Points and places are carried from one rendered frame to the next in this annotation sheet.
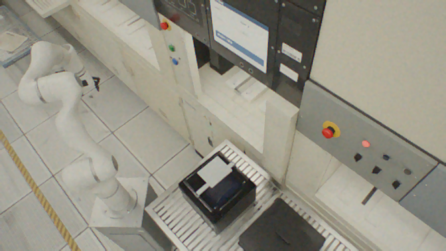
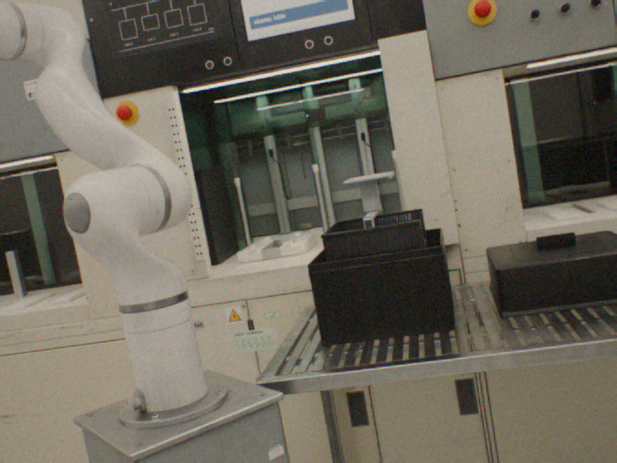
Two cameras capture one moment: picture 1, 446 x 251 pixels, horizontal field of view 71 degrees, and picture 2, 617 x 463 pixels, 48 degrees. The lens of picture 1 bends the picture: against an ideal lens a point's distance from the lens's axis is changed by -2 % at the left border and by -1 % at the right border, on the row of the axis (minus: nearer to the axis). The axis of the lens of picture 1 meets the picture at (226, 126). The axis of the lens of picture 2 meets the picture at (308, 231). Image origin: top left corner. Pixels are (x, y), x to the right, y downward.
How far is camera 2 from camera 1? 1.73 m
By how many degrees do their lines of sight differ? 59
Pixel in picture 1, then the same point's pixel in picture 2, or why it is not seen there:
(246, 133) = not seen: hidden behind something
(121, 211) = (201, 401)
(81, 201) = not seen: outside the picture
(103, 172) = (175, 175)
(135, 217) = (248, 395)
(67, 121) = (77, 66)
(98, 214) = (139, 435)
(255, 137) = not seen: hidden behind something
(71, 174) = (106, 174)
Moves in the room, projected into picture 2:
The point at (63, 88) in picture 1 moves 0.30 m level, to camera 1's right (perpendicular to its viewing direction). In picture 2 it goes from (61, 15) to (196, 15)
